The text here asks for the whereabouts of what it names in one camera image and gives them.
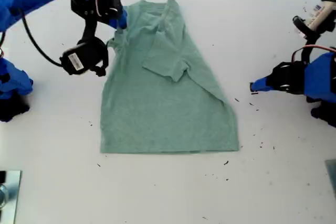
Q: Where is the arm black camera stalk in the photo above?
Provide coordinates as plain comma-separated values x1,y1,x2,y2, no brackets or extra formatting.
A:
301,34,320,63
76,3,102,45

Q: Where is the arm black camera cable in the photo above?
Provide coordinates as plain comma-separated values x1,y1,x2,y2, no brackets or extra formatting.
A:
20,8,64,67

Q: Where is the arm camera box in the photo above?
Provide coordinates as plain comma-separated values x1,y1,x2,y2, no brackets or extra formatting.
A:
292,0,336,40
59,36,110,77

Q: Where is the green t-shirt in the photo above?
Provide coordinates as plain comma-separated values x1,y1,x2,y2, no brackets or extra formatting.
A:
99,0,240,154

